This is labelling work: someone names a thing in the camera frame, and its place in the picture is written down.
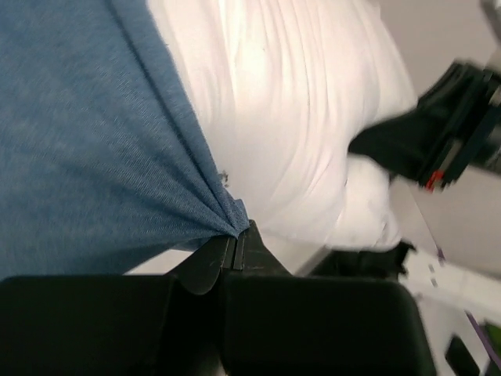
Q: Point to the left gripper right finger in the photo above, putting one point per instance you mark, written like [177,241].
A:
[280,324]

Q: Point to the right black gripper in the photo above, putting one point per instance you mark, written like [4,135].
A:
[465,107]

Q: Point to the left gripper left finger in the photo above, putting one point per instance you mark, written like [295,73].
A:
[116,325]

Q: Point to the white pillow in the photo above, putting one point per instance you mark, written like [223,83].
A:
[280,89]

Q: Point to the blue pillowcase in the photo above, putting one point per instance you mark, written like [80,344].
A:
[103,163]

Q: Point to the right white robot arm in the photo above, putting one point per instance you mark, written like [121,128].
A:
[472,202]

